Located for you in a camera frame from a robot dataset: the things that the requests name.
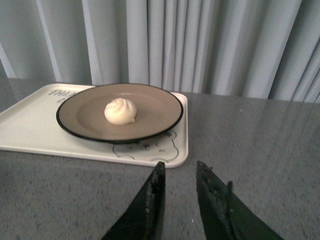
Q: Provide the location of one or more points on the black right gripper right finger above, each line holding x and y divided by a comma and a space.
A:
224, 216

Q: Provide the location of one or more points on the brown plate with black rim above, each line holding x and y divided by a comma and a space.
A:
82, 115

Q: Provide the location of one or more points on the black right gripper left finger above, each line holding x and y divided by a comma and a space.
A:
144, 217

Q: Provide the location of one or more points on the white steamed bun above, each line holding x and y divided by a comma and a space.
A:
120, 111

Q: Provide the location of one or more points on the white bear-print tray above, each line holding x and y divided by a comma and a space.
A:
31, 126

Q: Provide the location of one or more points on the grey pleated curtain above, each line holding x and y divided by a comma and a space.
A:
267, 49

